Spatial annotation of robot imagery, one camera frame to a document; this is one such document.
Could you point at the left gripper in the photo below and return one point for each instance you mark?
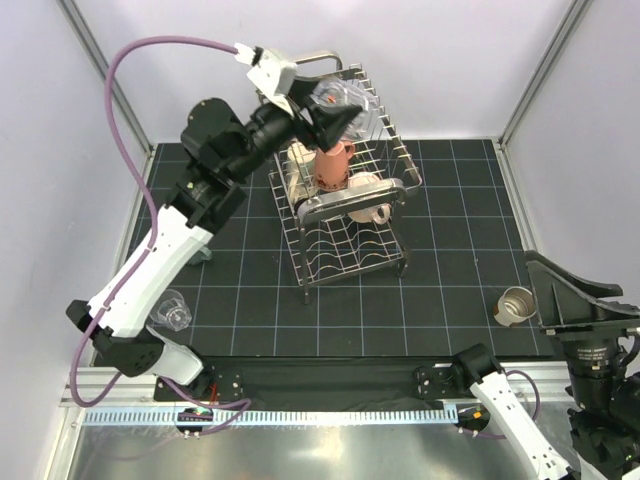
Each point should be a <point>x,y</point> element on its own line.
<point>328,125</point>

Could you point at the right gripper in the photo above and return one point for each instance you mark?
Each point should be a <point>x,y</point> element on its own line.
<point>563,300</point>

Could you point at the coral mug white interior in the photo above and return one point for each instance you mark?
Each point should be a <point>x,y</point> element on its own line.
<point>331,170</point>

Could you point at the cream floral painted mug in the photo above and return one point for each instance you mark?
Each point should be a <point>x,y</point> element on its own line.
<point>300,169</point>

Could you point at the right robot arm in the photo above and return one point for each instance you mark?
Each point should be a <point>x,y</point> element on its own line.
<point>573,443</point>

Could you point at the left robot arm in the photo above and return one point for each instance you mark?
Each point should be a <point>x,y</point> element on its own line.
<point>223,152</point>

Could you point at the brown metal-lined cup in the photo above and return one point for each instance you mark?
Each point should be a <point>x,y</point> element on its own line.
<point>515,306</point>

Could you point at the black grid mat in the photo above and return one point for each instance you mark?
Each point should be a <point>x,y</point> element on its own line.
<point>426,288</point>

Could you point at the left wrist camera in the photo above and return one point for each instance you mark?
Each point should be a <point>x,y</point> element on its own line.
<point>271,72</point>

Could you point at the steel wire dish rack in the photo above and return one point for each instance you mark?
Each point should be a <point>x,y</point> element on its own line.
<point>333,236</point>

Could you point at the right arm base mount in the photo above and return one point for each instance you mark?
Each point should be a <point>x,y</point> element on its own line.
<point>435,383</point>

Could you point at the white slotted cable duct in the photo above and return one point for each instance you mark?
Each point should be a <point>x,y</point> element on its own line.
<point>181,417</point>

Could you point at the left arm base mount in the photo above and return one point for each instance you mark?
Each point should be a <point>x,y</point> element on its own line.
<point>225,385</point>

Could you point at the aluminium frame rail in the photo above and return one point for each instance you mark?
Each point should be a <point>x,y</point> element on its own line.
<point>278,383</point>

